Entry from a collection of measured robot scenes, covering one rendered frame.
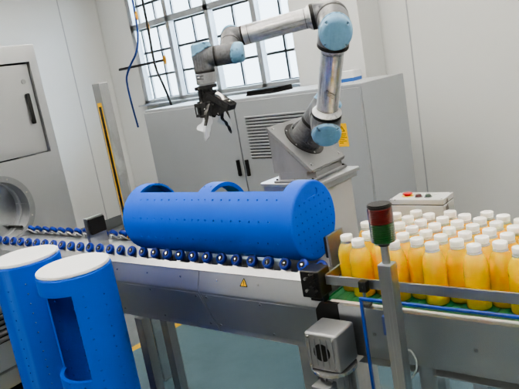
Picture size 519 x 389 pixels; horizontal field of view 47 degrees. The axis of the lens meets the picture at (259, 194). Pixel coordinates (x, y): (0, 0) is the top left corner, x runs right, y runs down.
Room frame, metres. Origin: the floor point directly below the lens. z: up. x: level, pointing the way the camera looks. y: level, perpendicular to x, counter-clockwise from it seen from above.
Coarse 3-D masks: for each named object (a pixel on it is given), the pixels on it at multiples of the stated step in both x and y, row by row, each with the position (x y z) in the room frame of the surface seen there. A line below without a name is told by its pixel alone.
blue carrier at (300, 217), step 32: (160, 192) 2.41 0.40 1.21; (192, 192) 2.29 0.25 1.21; (224, 192) 2.18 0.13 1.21; (256, 192) 2.08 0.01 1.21; (288, 192) 1.99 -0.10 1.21; (320, 192) 2.07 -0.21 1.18; (128, 224) 2.45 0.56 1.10; (160, 224) 2.32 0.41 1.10; (192, 224) 2.21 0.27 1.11; (224, 224) 2.11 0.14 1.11; (256, 224) 2.01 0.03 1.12; (288, 224) 1.93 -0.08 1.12; (320, 224) 2.05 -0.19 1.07; (256, 256) 2.12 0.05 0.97; (288, 256) 1.99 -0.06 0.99; (320, 256) 2.02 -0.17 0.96
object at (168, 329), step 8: (160, 320) 2.70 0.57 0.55; (168, 328) 2.68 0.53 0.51; (168, 336) 2.68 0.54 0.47; (176, 336) 2.70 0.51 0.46; (168, 344) 2.69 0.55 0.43; (176, 344) 2.70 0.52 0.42; (168, 352) 2.69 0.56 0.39; (176, 352) 2.69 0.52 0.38; (168, 360) 2.70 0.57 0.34; (176, 360) 2.68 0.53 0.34; (176, 368) 2.67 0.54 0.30; (184, 368) 2.71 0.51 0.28; (176, 376) 2.68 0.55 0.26; (184, 376) 2.70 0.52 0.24; (176, 384) 2.69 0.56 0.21; (184, 384) 2.69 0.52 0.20
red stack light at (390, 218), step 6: (378, 210) 1.44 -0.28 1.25; (384, 210) 1.43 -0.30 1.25; (390, 210) 1.44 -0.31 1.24; (372, 216) 1.44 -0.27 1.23; (378, 216) 1.44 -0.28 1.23; (384, 216) 1.43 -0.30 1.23; (390, 216) 1.44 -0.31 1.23; (372, 222) 1.45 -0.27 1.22; (378, 222) 1.44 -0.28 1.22; (384, 222) 1.43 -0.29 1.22; (390, 222) 1.44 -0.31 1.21
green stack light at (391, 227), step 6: (372, 228) 1.45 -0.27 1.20; (378, 228) 1.44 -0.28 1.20; (384, 228) 1.43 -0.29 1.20; (390, 228) 1.44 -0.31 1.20; (372, 234) 1.45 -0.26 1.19; (378, 234) 1.44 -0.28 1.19; (384, 234) 1.43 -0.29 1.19; (390, 234) 1.44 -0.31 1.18; (372, 240) 1.45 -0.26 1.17; (378, 240) 1.44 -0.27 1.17; (384, 240) 1.43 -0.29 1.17; (390, 240) 1.44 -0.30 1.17
